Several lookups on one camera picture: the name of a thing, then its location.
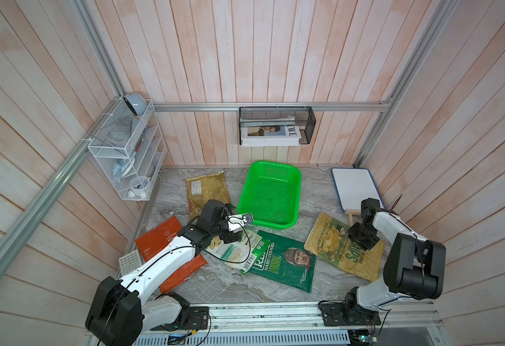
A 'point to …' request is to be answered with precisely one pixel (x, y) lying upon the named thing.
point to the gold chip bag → (203, 188)
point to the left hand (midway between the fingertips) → (234, 218)
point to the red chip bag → (151, 241)
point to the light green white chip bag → (239, 254)
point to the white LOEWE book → (269, 131)
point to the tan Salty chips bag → (329, 239)
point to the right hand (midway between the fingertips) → (355, 239)
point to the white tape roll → (138, 184)
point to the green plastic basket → (270, 191)
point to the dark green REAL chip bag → (286, 260)
